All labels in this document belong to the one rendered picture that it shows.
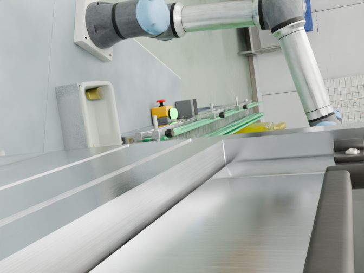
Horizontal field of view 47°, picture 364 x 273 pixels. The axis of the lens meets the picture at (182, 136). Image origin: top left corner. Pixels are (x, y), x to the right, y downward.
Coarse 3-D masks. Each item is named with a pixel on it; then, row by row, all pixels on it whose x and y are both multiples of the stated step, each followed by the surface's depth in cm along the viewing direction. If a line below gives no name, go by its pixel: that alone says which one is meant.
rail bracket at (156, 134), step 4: (156, 116) 133; (156, 120) 133; (156, 124) 133; (156, 128) 133; (172, 128) 132; (140, 132) 135; (152, 132) 133; (156, 132) 132; (160, 132) 133; (164, 132) 132; (168, 132) 131; (172, 132) 131; (136, 136) 135; (140, 136) 134; (144, 136) 135; (148, 136) 134; (152, 136) 133; (156, 136) 133; (160, 136) 133; (168, 136) 131; (172, 136) 131; (136, 140) 135; (156, 140) 134
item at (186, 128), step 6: (258, 102) 288; (228, 114) 209; (204, 120) 191; (210, 120) 182; (186, 126) 170; (192, 126) 162; (198, 126) 167; (174, 132) 147; (180, 132) 149; (150, 138) 139; (162, 138) 136
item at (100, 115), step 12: (84, 84) 119; (96, 84) 125; (108, 84) 131; (84, 96) 119; (108, 96) 133; (84, 108) 118; (96, 108) 135; (108, 108) 134; (84, 120) 119; (96, 120) 136; (108, 120) 134; (96, 132) 135; (108, 132) 135; (96, 144) 135; (108, 144) 136; (120, 144) 135
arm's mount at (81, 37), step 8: (80, 0) 134; (88, 0) 135; (96, 0) 139; (80, 8) 133; (80, 16) 133; (80, 24) 132; (80, 32) 131; (80, 40) 131; (88, 40) 133; (88, 48) 136; (96, 48) 137; (112, 48) 147; (96, 56) 142; (104, 56) 142
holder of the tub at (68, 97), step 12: (72, 84) 119; (60, 96) 121; (72, 96) 119; (60, 108) 121; (72, 108) 120; (60, 120) 122; (72, 120) 121; (72, 132) 121; (84, 132) 120; (72, 144) 122; (84, 144) 120
